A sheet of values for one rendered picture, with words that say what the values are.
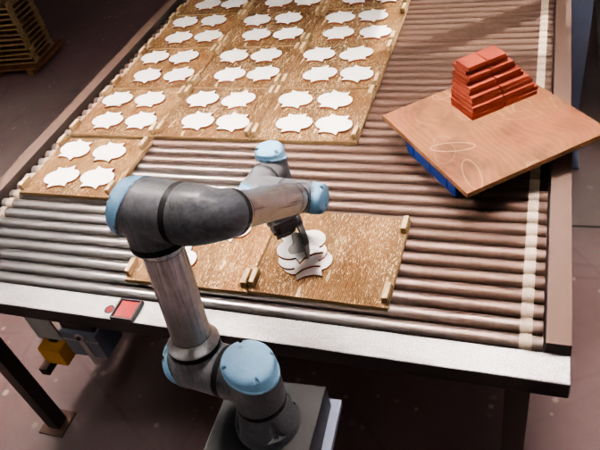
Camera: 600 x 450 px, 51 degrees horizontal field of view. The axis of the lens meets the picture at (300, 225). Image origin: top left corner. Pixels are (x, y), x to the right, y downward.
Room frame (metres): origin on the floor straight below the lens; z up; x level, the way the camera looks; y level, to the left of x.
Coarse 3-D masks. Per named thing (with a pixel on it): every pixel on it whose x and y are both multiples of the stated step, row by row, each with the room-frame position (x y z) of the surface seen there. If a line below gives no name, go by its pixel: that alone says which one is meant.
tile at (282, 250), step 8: (312, 232) 1.33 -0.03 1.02; (320, 232) 1.32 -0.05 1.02; (288, 240) 1.32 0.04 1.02; (312, 240) 1.30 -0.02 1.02; (320, 240) 1.29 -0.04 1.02; (280, 248) 1.29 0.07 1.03; (312, 248) 1.26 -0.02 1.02; (320, 248) 1.26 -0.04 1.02; (280, 256) 1.26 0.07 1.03; (288, 256) 1.25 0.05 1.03; (296, 256) 1.25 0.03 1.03; (304, 256) 1.24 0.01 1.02
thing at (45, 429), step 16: (0, 352) 1.62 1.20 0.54; (0, 368) 1.62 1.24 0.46; (16, 368) 1.63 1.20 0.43; (16, 384) 1.61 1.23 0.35; (32, 384) 1.64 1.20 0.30; (32, 400) 1.61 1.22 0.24; (48, 400) 1.64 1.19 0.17; (48, 416) 1.61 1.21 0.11; (64, 416) 1.65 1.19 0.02; (48, 432) 1.60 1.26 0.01; (64, 432) 1.58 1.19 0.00
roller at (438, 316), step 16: (16, 272) 1.63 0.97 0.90; (32, 272) 1.60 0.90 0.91; (48, 272) 1.57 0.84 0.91; (64, 272) 1.54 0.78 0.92; (80, 272) 1.52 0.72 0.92; (96, 272) 1.50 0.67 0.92; (112, 272) 1.48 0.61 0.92; (288, 304) 1.19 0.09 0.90; (304, 304) 1.17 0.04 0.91; (320, 304) 1.15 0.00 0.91; (400, 304) 1.08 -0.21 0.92; (416, 320) 1.03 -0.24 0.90; (432, 320) 1.01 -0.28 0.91; (448, 320) 1.00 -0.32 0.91; (464, 320) 0.98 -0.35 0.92; (480, 320) 0.97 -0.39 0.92; (496, 320) 0.95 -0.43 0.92; (512, 320) 0.94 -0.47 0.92; (528, 320) 0.93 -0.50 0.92
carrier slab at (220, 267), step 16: (224, 240) 1.48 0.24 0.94; (240, 240) 1.47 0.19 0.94; (256, 240) 1.45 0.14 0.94; (208, 256) 1.43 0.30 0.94; (224, 256) 1.41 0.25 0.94; (240, 256) 1.40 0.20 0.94; (256, 256) 1.38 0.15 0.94; (144, 272) 1.43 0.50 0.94; (208, 272) 1.36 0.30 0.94; (224, 272) 1.34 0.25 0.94; (240, 272) 1.33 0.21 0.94; (208, 288) 1.30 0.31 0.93; (224, 288) 1.28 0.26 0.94; (240, 288) 1.26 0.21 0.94
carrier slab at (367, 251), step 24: (312, 216) 1.49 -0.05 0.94; (336, 216) 1.47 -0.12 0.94; (360, 216) 1.44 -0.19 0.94; (336, 240) 1.36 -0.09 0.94; (360, 240) 1.34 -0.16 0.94; (384, 240) 1.31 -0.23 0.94; (264, 264) 1.34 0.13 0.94; (336, 264) 1.26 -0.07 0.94; (360, 264) 1.24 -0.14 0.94; (384, 264) 1.22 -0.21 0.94; (264, 288) 1.24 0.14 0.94; (288, 288) 1.22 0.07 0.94; (312, 288) 1.20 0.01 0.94; (336, 288) 1.17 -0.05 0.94; (360, 288) 1.15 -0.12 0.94
